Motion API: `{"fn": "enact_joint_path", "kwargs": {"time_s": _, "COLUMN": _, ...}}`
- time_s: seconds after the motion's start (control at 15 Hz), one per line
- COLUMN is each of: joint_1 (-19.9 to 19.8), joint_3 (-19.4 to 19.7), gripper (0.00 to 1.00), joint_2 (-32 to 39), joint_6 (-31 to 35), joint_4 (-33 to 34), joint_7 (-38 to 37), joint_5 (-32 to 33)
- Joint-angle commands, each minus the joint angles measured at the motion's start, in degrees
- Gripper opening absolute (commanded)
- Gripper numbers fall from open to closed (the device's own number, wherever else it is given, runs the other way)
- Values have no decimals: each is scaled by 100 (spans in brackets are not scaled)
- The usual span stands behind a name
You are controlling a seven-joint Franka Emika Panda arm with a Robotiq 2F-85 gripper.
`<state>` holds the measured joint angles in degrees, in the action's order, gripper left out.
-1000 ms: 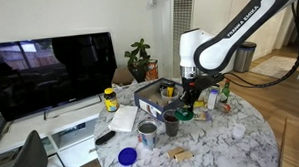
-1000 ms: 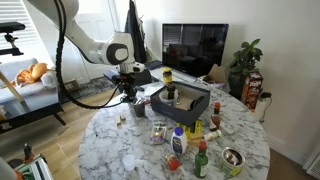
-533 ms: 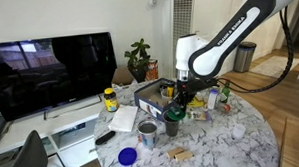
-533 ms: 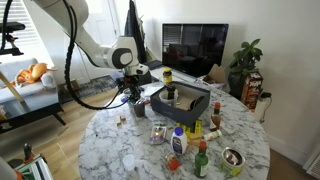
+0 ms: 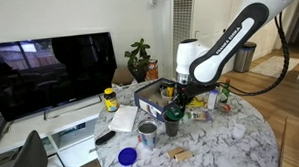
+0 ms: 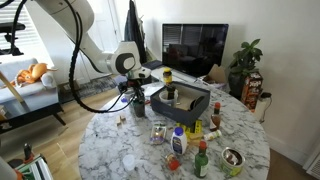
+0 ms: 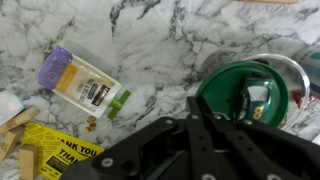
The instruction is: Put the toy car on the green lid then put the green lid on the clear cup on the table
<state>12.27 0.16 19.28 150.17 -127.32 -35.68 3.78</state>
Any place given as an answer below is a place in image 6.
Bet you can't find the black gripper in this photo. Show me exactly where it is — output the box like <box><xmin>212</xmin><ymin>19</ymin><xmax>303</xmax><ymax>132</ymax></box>
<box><xmin>125</xmin><ymin>77</ymin><xmax>147</xmax><ymax>106</ymax></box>

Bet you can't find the clear cup with dark contents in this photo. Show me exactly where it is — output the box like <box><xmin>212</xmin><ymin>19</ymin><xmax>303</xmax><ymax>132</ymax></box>
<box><xmin>132</xmin><ymin>97</ymin><xmax>147</xmax><ymax>118</ymax></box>

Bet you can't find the jar with yellow lid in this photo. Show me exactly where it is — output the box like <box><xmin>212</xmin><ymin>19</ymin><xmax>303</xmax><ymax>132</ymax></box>
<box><xmin>162</xmin><ymin>67</ymin><xmax>173</xmax><ymax>85</ymax></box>

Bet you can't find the translucent white plastic cup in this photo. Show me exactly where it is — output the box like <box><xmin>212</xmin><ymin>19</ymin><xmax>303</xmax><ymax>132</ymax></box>
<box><xmin>121</xmin><ymin>153</ymin><xmax>137</xmax><ymax>172</ymax></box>

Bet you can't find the small jar with red lid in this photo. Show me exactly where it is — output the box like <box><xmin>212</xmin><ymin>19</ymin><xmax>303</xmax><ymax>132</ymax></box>
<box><xmin>165</xmin><ymin>153</ymin><xmax>181</xmax><ymax>172</ymax></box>

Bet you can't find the orange plush toy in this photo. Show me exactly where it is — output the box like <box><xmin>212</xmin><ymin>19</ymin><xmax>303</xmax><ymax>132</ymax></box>
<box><xmin>9</xmin><ymin>62</ymin><xmax>58</xmax><ymax>88</ymax></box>

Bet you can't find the silver metal can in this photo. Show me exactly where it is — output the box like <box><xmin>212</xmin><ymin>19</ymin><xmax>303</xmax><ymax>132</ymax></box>
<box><xmin>122</xmin><ymin>87</ymin><xmax>136</xmax><ymax>102</ymax></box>

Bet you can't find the white flat sheet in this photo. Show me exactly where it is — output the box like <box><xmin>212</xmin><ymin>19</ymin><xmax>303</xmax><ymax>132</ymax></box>
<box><xmin>143</xmin><ymin>83</ymin><xmax>166</xmax><ymax>98</ymax></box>

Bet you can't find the dark brown bottle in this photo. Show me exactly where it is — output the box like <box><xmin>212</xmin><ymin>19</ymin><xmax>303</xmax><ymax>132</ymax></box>
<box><xmin>165</xmin><ymin>83</ymin><xmax>177</xmax><ymax>100</ymax></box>

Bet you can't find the dark grey open box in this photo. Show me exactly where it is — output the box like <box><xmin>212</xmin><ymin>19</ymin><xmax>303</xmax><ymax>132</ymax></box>
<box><xmin>149</xmin><ymin>81</ymin><xmax>212</xmax><ymax>128</ymax></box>

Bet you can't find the grey patterned rug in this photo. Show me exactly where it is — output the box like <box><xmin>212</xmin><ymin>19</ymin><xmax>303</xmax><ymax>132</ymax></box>
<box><xmin>58</xmin><ymin>75</ymin><xmax>118</xmax><ymax>104</ymax></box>

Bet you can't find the white television cabinet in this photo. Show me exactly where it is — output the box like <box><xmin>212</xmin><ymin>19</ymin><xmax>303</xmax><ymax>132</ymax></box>
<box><xmin>143</xmin><ymin>59</ymin><xmax>203</xmax><ymax>85</ymax></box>

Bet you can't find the black round object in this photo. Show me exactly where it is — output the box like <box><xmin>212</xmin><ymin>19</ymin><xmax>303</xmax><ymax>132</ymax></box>
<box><xmin>189</xmin><ymin>95</ymin><xmax>206</xmax><ymax>112</ymax></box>

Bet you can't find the white bottle with blue cap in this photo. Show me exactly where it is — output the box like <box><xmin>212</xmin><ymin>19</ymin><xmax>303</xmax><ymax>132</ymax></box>
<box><xmin>170</xmin><ymin>126</ymin><xmax>188</xmax><ymax>157</ymax></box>

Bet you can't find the dark hanging jacket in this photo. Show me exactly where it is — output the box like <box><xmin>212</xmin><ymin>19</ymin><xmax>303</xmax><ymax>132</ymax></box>
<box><xmin>123</xmin><ymin>0</ymin><xmax>148</xmax><ymax>64</ymax></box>

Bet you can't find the white door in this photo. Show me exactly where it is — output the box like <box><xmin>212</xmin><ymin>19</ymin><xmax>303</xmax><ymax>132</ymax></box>
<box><xmin>83</xmin><ymin>0</ymin><xmax>126</xmax><ymax>81</ymax></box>

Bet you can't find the cardboard box with label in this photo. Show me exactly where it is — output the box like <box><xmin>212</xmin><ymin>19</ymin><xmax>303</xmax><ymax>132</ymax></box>
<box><xmin>57</xmin><ymin>79</ymin><xmax>81</xmax><ymax>95</ymax></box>

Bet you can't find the black flat screen television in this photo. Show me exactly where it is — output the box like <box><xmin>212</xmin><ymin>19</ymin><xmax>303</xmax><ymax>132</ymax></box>
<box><xmin>161</xmin><ymin>23</ymin><xmax>230</xmax><ymax>78</ymax></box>

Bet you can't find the hot sauce bottle red cap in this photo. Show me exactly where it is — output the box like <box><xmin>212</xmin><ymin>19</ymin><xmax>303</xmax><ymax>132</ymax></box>
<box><xmin>209</xmin><ymin>101</ymin><xmax>222</xmax><ymax>132</ymax></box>

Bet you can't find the open brown cardboard box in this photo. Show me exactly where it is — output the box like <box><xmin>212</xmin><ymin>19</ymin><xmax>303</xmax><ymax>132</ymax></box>
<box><xmin>202</xmin><ymin>63</ymin><xmax>228</xmax><ymax>85</ymax></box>

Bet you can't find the small white bottle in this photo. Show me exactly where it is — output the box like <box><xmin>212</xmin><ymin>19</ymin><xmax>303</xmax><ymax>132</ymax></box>
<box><xmin>203</xmin><ymin>129</ymin><xmax>223</xmax><ymax>142</ymax></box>

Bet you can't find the green glass bottle red cap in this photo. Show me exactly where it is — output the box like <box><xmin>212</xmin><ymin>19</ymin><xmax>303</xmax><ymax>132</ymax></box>
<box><xmin>194</xmin><ymin>140</ymin><xmax>210</xmax><ymax>179</ymax></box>

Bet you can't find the grey couch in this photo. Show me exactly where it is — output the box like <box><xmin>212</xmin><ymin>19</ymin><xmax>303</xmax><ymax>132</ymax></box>
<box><xmin>0</xmin><ymin>58</ymin><xmax>63</xmax><ymax>118</ymax></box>

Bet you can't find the potted green plant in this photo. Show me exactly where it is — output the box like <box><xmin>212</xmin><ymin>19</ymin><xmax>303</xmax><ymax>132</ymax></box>
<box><xmin>228</xmin><ymin>38</ymin><xmax>264</xmax><ymax>100</ymax></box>

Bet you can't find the orange game box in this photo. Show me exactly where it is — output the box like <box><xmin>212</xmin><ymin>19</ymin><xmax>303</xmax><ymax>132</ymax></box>
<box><xmin>240</xmin><ymin>71</ymin><xmax>264</xmax><ymax>113</ymax></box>

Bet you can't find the open tin can green label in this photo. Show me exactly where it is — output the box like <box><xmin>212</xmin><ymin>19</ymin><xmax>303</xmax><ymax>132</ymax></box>
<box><xmin>220</xmin><ymin>147</ymin><xmax>246</xmax><ymax>178</ymax></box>

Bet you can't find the black bottle with red band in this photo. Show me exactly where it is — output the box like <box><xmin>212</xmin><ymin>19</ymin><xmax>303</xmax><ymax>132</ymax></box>
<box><xmin>22</xmin><ymin>143</ymin><xmax>34</xmax><ymax>163</ymax></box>

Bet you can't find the green and white crate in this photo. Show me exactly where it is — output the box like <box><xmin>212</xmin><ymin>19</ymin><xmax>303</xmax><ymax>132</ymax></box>
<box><xmin>13</xmin><ymin>153</ymin><xmax>54</xmax><ymax>180</ymax></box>

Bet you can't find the white floor vent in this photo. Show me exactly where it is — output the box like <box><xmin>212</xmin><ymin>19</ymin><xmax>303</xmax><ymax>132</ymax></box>
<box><xmin>305</xmin><ymin>152</ymin><xmax>320</xmax><ymax>180</ymax></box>

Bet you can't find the white device with cable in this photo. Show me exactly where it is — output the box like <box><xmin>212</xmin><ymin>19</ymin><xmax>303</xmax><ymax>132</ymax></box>
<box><xmin>254</xmin><ymin>91</ymin><xmax>273</xmax><ymax>124</ymax></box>

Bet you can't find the black camera stand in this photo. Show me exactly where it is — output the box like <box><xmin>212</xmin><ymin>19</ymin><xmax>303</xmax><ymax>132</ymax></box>
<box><xmin>0</xmin><ymin>21</ymin><xmax>26</xmax><ymax>57</ymax></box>

